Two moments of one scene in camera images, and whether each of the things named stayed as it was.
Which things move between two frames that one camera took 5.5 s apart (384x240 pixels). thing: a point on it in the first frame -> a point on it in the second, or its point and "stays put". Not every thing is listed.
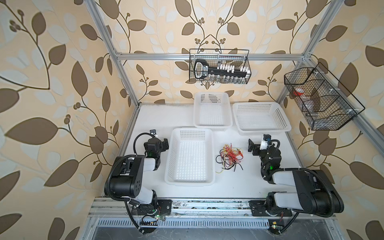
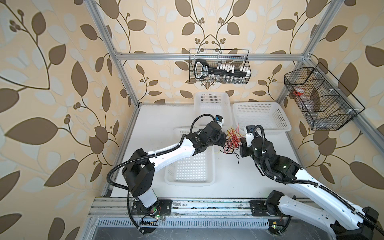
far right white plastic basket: x=260 y=117 stays put
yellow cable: x=226 y=149 -> x=230 y=131
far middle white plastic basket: x=212 y=110 stays put
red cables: x=230 y=155 -> x=234 y=137
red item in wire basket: x=297 y=93 stays put
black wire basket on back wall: x=220 y=66 stays put
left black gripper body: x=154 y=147 -> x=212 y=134
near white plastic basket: x=190 y=160 stays put
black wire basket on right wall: x=327 y=105 stays put
